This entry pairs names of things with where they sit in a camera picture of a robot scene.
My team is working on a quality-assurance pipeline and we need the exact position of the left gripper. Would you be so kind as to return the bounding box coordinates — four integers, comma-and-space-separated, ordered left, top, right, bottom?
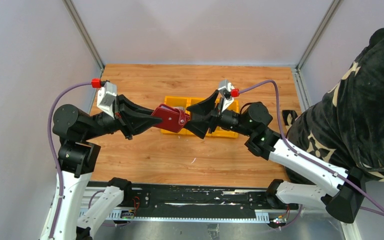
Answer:
84, 93, 164, 139

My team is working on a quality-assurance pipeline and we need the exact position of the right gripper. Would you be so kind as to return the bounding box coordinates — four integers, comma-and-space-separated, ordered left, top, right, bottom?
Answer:
180, 89, 254, 139

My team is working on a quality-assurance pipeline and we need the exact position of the red leather card holder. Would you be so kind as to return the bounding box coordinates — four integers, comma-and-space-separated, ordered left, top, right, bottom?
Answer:
151, 104, 191, 133

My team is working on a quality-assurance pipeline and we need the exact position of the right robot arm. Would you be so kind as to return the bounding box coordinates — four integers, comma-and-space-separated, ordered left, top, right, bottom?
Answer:
185, 90, 366, 224

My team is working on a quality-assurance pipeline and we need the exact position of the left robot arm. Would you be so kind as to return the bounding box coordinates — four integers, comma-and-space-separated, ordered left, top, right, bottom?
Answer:
41, 95, 163, 240

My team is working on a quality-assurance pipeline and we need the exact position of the silver VIP card stack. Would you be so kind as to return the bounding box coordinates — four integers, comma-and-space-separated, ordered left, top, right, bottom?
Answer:
173, 106, 187, 113

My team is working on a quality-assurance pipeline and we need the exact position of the middle yellow bin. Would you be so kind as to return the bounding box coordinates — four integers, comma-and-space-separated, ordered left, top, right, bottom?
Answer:
186, 97, 212, 137

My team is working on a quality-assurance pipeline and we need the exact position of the left yellow bin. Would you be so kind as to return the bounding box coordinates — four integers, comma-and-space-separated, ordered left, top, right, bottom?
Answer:
160, 96, 190, 136

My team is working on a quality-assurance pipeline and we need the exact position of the person in black fleece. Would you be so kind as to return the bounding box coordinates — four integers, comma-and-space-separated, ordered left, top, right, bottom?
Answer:
282, 28, 384, 182

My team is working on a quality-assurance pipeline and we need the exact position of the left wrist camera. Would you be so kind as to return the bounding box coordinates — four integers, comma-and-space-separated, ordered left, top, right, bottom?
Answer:
96, 81, 118, 119

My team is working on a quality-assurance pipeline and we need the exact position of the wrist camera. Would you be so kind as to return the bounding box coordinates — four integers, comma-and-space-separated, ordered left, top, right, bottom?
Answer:
96, 81, 118, 119
217, 79, 234, 113

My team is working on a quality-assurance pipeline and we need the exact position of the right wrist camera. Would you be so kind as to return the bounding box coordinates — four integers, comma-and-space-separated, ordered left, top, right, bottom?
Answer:
217, 79, 234, 113

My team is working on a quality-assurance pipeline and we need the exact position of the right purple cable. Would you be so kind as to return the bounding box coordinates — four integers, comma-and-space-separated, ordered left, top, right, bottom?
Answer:
230, 79, 384, 228

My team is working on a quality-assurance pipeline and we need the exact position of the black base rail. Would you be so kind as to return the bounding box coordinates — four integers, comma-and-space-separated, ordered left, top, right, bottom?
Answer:
109, 183, 299, 223

